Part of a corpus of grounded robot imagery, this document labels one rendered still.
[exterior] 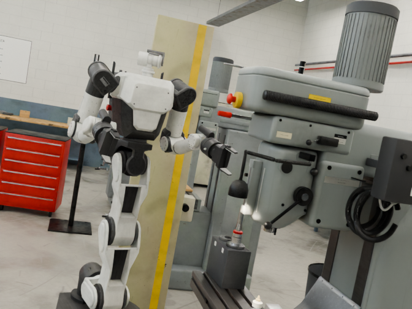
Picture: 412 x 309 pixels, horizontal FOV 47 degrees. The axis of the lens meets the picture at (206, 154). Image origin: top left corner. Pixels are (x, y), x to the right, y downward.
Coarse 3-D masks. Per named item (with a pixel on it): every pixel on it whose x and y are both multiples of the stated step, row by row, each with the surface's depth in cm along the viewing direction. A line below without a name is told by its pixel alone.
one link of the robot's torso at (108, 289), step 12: (108, 228) 228; (108, 252) 228; (120, 252) 234; (132, 252) 235; (108, 264) 229; (120, 264) 237; (108, 276) 230; (120, 276) 239; (96, 288) 235; (108, 288) 232; (120, 288) 235; (108, 300) 233; (120, 300) 236
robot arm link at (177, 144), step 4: (168, 136) 247; (172, 140) 245; (176, 140) 247; (180, 140) 241; (184, 140) 237; (172, 144) 245; (176, 144) 242; (180, 144) 239; (184, 144) 236; (168, 148) 244; (172, 148) 244; (176, 148) 242; (180, 148) 239; (184, 148) 237; (168, 152) 247; (172, 152) 246; (176, 152) 243; (180, 152) 241; (184, 152) 241
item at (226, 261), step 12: (216, 240) 232; (228, 240) 230; (216, 252) 230; (228, 252) 218; (240, 252) 220; (216, 264) 228; (228, 264) 219; (240, 264) 221; (216, 276) 226; (228, 276) 220; (240, 276) 222; (228, 288) 221; (240, 288) 223
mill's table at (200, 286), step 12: (192, 276) 238; (204, 276) 239; (192, 288) 233; (204, 288) 216; (216, 288) 219; (204, 300) 212; (216, 300) 205; (228, 300) 207; (240, 300) 209; (252, 300) 212
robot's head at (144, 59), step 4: (140, 52) 225; (144, 52) 225; (140, 56) 224; (144, 56) 224; (148, 56) 225; (152, 56) 225; (156, 56) 226; (140, 60) 224; (144, 60) 224; (148, 60) 225; (152, 60) 225; (156, 60) 225; (140, 64) 226; (144, 64) 225; (148, 64) 225; (152, 64) 226; (156, 64) 226; (144, 68) 226; (148, 68) 225
